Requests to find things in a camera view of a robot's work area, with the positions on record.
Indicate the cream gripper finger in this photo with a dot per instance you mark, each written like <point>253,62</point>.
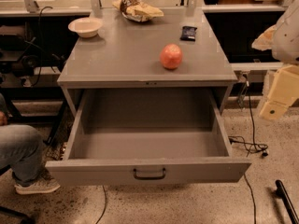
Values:
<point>284,91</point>
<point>265,40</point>

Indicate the red apple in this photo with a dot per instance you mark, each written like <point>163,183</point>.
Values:
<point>171,56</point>

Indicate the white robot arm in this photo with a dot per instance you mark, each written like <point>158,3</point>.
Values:
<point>283,40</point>

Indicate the open grey top drawer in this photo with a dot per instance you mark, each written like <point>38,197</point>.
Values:
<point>118,130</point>

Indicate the dark blue snack packet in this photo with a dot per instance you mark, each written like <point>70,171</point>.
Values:
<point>188,33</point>

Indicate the grey metal cabinet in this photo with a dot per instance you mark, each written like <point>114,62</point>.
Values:
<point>127,54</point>

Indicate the black pole on floor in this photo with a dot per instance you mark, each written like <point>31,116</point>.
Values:
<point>283,195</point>

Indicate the crumpled chip bag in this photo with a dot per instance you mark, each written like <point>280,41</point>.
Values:
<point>137,10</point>

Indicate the white bowl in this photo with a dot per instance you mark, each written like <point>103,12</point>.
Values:
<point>85,27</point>

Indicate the dark machinery left shelf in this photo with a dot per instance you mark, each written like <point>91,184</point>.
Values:
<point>16,57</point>

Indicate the white sneaker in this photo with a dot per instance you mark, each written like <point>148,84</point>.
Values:
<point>43,185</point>

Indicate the person leg in jeans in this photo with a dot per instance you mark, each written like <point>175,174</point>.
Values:
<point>20,148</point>

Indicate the black drawer handle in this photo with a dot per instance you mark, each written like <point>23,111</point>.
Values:
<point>149,175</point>

